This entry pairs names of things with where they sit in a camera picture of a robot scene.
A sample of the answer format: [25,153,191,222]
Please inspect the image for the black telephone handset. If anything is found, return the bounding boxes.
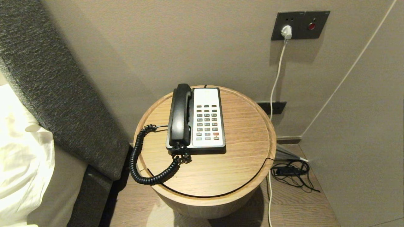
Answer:
[168,83,193,149]

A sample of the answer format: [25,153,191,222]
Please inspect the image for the black telephone cord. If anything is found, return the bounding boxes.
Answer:
[129,124,192,185]

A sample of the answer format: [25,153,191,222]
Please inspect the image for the black and white telephone base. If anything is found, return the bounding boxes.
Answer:
[166,88,226,155]

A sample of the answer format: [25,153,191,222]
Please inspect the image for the round wooden side table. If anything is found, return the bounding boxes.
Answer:
[133,84,277,219]

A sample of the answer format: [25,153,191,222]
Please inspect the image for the transparent folded umbrella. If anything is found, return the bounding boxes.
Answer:
[275,144,309,162]

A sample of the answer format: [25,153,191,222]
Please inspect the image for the white power plug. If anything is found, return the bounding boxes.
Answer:
[281,25,293,41]

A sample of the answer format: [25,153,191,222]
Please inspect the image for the dark bed base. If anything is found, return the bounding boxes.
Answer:
[66,164,114,227]

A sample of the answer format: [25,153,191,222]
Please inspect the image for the grey upholstered headboard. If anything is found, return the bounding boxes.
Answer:
[0,0,131,181]

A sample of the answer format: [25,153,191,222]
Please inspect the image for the dark plate with red button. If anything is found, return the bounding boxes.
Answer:
[300,11,330,39]

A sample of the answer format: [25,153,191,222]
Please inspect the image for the small dark wall outlet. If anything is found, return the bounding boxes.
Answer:
[257,101,287,115]

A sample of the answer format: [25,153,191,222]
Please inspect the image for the white power cable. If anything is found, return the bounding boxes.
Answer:
[268,39,288,227]

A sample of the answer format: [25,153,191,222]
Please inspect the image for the black power adapter with cable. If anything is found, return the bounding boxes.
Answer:
[270,160,321,193]

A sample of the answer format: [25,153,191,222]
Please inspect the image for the dark wall socket plate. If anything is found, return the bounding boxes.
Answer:
[271,11,306,41]

